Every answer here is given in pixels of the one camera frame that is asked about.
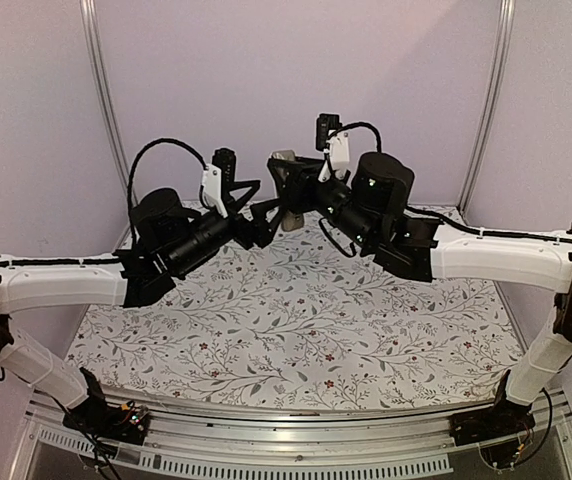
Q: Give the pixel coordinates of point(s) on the aluminium frame post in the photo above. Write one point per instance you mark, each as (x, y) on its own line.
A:
(100, 76)
(493, 91)

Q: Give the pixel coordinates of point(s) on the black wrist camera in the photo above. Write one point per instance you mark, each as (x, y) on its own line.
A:
(382, 184)
(160, 218)

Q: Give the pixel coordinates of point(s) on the left aluminium frame post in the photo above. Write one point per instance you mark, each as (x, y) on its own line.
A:
(100, 76)

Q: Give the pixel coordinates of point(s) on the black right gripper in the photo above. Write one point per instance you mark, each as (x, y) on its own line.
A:
(303, 171)

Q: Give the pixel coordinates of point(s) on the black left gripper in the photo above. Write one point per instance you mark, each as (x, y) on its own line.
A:
(260, 232)

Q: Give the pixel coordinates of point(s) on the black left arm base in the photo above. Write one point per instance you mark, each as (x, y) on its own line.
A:
(127, 423)

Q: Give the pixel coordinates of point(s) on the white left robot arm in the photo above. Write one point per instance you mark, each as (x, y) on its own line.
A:
(126, 278)

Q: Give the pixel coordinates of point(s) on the white remote control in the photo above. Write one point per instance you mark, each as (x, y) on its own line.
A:
(285, 171)

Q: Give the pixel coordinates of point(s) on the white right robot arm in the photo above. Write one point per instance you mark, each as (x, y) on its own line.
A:
(428, 246)

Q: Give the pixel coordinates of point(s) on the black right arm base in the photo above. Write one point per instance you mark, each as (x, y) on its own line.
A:
(502, 418)

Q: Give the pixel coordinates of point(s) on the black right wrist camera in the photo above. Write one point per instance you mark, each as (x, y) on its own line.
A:
(382, 184)

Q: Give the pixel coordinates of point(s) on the right aluminium frame post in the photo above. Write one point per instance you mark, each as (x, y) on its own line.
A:
(493, 91)

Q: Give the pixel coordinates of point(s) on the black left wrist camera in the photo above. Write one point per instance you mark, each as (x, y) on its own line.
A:
(160, 218)

